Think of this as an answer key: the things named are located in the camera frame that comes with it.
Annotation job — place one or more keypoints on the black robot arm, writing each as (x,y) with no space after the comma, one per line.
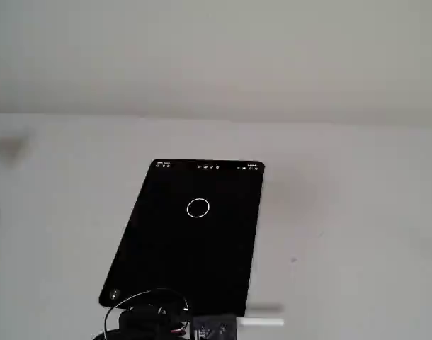
(145,324)

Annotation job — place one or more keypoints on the black tablet with white circle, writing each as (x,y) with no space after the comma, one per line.
(187,248)

